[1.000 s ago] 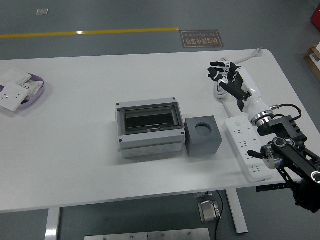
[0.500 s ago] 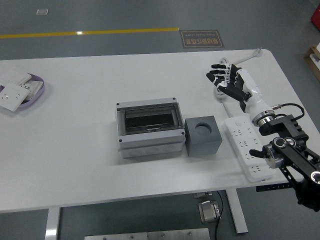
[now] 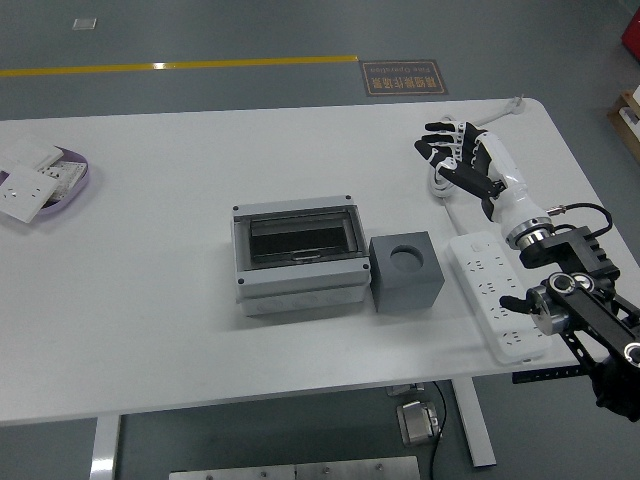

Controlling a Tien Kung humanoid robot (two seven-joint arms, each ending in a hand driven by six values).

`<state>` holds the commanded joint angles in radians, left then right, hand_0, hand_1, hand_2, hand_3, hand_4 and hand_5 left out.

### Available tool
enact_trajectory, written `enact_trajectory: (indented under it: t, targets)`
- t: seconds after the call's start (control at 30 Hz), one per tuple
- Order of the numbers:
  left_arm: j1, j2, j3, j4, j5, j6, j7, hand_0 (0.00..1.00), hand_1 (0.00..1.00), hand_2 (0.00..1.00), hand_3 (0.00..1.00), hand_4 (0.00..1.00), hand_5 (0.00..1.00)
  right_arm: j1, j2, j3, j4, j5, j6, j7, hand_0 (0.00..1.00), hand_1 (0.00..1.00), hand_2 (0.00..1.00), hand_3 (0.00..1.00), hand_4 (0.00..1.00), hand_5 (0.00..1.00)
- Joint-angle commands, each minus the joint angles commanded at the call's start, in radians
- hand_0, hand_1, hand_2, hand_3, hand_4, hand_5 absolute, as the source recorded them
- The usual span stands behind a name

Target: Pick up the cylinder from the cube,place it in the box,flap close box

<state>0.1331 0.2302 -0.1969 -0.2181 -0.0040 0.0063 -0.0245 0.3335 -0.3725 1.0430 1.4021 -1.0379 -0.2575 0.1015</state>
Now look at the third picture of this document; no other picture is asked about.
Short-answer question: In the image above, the white power cord with plug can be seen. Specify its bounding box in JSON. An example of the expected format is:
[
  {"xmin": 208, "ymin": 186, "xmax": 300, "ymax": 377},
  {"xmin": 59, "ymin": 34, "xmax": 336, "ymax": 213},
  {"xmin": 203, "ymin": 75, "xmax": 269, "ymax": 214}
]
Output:
[{"xmin": 426, "ymin": 94, "xmax": 526, "ymax": 237}]

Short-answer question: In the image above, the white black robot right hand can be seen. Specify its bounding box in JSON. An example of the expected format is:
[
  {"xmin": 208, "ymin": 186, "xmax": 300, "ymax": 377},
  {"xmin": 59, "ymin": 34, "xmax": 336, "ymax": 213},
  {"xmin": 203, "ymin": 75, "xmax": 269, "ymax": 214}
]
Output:
[{"xmin": 412, "ymin": 118, "xmax": 550, "ymax": 242}]

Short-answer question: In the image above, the white socket panel with label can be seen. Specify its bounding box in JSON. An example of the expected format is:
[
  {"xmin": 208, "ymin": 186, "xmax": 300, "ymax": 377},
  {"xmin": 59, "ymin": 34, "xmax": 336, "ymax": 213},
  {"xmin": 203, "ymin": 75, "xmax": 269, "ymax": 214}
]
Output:
[{"xmin": 38, "ymin": 160, "xmax": 88, "ymax": 202}]

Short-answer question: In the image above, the white table leg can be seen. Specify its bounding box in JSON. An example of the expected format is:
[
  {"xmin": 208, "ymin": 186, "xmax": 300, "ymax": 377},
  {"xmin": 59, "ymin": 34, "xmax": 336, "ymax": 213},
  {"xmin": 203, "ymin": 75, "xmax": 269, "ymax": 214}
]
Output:
[
  {"xmin": 451, "ymin": 377, "xmax": 498, "ymax": 470},
  {"xmin": 89, "ymin": 414, "xmax": 123, "ymax": 480}
]

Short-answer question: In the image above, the silver metal box under table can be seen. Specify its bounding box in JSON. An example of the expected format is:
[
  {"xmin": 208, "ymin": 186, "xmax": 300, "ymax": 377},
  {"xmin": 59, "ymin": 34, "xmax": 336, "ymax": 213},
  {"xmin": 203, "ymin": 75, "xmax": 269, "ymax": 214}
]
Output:
[{"xmin": 395, "ymin": 399, "xmax": 444, "ymax": 447}]

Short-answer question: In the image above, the grey metal base plate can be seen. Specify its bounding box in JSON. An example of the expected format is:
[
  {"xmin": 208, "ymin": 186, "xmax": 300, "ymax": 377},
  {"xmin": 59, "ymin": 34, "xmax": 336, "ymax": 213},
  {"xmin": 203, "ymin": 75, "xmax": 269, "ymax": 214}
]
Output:
[{"xmin": 168, "ymin": 455, "xmax": 422, "ymax": 480}]

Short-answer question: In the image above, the white wall switch panel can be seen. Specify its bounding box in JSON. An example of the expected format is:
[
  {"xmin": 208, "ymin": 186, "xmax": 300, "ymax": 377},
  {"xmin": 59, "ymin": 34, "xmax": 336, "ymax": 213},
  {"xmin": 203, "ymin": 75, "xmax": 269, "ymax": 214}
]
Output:
[{"xmin": 0, "ymin": 138, "xmax": 66, "ymax": 170}]

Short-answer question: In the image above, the grey cube with round hole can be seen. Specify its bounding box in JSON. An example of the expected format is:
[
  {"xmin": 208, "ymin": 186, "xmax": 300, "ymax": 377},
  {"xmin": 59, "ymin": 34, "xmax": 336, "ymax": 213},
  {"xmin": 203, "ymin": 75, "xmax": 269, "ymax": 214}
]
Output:
[{"xmin": 367, "ymin": 229, "xmax": 446, "ymax": 316}]

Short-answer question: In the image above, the purple tray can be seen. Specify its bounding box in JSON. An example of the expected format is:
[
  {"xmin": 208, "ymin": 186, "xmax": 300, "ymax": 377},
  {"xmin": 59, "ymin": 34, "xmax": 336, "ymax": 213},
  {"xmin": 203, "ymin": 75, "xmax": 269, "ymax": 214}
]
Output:
[{"xmin": 0, "ymin": 145, "xmax": 92, "ymax": 219}]

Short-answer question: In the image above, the wooden crate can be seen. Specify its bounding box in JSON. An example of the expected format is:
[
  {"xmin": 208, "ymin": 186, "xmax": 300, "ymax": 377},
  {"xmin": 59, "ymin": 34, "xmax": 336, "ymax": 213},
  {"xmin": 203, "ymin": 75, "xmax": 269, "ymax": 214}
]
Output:
[{"xmin": 605, "ymin": 86, "xmax": 640, "ymax": 162}]

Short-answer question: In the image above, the grey junction box clear lid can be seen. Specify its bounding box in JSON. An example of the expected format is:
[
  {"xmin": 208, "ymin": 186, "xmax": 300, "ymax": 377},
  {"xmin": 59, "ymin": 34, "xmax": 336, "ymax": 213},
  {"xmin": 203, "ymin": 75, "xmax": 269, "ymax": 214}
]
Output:
[{"xmin": 230, "ymin": 194, "xmax": 373, "ymax": 318}]

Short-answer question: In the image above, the black cable under table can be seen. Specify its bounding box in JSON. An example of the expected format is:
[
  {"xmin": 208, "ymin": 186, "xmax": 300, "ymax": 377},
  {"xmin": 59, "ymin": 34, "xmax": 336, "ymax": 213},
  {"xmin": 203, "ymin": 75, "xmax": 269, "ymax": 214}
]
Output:
[{"xmin": 428, "ymin": 381, "xmax": 447, "ymax": 480}]

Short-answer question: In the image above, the white wall socket panel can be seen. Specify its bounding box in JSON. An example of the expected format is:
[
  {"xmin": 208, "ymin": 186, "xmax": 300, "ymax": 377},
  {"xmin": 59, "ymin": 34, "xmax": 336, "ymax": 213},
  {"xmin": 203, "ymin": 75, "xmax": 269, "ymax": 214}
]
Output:
[{"xmin": 0, "ymin": 165, "xmax": 61, "ymax": 224}]

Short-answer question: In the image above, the white power strip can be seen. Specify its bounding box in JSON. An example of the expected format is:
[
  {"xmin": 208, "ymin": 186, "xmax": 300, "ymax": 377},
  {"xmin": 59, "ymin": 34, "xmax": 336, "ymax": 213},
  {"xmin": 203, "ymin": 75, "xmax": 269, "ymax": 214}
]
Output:
[{"xmin": 447, "ymin": 230, "xmax": 554, "ymax": 366}]

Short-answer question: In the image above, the metal bracket under table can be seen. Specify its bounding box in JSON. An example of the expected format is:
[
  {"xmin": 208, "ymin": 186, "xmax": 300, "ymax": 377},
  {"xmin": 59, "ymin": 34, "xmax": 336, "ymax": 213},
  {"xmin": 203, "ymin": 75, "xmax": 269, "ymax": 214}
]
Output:
[{"xmin": 385, "ymin": 382, "xmax": 426, "ymax": 398}]

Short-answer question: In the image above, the brown floor sign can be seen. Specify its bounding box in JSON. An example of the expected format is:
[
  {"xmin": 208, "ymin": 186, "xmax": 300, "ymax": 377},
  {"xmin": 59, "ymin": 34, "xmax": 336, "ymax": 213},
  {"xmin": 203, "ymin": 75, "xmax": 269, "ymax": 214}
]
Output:
[{"xmin": 360, "ymin": 60, "xmax": 450, "ymax": 98}]

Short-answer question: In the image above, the black table control panel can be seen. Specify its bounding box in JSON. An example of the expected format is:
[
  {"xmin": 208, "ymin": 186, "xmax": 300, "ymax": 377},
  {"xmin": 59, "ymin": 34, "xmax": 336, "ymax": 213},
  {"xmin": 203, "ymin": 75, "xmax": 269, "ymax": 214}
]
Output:
[{"xmin": 511, "ymin": 366, "xmax": 585, "ymax": 386}]

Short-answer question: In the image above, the red box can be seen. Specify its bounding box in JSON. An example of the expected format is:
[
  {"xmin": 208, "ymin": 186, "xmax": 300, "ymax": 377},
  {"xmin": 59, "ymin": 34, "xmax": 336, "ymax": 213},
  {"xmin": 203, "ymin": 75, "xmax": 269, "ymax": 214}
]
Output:
[{"xmin": 619, "ymin": 8, "xmax": 640, "ymax": 62}]

